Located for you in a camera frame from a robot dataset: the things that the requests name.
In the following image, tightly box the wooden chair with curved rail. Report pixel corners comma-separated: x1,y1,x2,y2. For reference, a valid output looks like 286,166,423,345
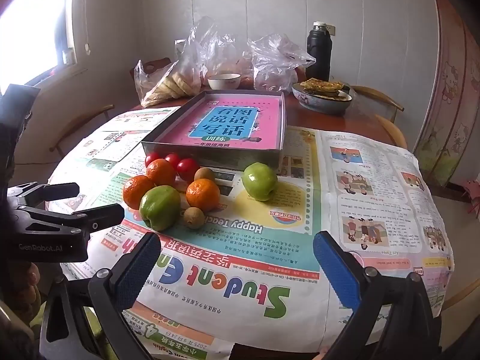
50,105,115,154
350,85,408,148

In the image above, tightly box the crumpled clear plastic bag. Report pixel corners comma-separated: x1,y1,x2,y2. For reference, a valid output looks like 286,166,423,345
174,17,256,83

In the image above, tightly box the orange mandarin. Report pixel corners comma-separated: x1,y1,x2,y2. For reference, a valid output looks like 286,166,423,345
122,175,155,211
145,158,177,187
185,178,221,212

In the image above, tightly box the newspaper with small cartoon pictures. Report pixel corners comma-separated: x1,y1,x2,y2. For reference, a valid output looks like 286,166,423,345
318,129,455,308

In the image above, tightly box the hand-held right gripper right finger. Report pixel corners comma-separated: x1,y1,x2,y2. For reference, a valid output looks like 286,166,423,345
312,230,443,360

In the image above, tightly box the person's left hand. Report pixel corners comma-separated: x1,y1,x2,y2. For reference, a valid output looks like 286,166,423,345
20,262,41,289

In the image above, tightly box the blue floral bowl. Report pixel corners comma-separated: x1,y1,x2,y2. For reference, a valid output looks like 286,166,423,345
292,80,353,115

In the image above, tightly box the light green apple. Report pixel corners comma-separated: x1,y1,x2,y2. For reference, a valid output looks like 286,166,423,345
241,162,279,201

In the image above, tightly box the white ceramic bowl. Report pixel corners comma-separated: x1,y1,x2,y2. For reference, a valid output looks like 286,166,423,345
208,73,241,91

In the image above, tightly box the colourful newspaper with yellow circle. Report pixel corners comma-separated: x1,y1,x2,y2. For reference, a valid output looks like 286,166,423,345
47,125,361,360

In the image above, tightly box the pink cartoon cat wardrobe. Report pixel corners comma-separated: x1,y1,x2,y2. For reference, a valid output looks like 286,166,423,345
412,0,480,188

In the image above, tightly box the green clothing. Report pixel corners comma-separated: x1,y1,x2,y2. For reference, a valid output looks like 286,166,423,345
28,304,51,336

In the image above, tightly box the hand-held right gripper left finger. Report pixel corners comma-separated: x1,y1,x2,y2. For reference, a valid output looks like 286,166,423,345
39,232,163,360

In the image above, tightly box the shallow grey cardboard box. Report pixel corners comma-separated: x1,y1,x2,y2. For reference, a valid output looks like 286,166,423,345
140,90,287,173

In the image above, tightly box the stack of flatbreads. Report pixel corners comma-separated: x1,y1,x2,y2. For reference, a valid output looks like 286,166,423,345
144,69,201,106

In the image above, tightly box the dark green apple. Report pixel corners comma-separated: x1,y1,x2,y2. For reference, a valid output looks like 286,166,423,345
139,185,182,232

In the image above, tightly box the black thermos bottle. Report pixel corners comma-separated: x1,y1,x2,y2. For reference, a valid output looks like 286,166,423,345
305,21,334,83

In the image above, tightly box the window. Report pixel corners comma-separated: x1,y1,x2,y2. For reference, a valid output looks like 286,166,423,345
0,0,72,87

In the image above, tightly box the newspaper with orange green header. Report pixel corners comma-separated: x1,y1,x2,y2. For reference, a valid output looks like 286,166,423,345
80,106,181,166

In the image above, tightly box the small brown kiwi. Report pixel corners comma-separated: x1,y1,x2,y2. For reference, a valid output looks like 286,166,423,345
194,167,216,184
183,206,206,229

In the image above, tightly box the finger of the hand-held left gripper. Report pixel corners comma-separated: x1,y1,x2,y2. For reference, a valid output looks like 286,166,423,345
25,204,125,235
7,182,80,205

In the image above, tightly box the clear plastic bag of flatbreads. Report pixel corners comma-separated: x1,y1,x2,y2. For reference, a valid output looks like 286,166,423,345
134,58,205,107

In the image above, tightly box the pile of fried pancakes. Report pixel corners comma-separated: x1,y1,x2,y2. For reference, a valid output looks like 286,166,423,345
299,78,349,100

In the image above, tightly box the pink book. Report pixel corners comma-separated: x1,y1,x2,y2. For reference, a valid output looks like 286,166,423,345
155,95,284,149

